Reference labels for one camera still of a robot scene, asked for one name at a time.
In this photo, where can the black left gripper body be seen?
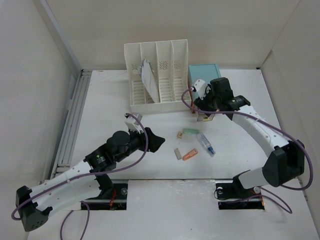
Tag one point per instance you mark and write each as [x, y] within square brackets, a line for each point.
[136, 142]

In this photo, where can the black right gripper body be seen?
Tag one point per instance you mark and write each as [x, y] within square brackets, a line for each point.
[209, 102]

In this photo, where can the teal mini drawer cabinet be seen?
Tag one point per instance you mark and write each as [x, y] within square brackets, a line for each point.
[206, 72]

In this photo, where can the white paper booklet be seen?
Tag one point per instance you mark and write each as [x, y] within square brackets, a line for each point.
[145, 71]

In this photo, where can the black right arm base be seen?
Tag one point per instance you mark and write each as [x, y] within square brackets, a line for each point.
[231, 195]

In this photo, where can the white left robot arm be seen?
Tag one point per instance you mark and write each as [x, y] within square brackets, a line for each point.
[87, 179]

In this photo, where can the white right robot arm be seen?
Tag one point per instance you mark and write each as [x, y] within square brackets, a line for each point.
[285, 158]

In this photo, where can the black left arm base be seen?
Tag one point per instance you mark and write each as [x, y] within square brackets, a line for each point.
[115, 200]

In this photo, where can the grey eraser block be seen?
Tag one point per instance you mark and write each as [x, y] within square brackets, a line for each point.
[178, 154]

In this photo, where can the yellow small eraser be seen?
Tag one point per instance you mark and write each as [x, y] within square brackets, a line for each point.
[179, 134]

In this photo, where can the green capsule case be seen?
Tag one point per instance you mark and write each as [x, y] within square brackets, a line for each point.
[190, 131]

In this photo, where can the orange usb stick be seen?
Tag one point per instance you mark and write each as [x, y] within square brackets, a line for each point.
[190, 154]

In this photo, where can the clear blue glue bottle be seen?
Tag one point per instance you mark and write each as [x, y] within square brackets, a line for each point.
[205, 143]

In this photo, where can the white four-slot file organizer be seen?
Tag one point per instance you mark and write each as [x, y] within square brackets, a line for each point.
[169, 62]

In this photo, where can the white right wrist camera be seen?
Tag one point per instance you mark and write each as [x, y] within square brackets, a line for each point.
[199, 89]

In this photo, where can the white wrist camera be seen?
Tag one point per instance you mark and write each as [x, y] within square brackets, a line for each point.
[199, 89]
[132, 123]

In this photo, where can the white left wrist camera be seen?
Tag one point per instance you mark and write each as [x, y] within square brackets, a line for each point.
[132, 123]

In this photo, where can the aluminium rail frame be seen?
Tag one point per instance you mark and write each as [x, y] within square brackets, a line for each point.
[63, 157]

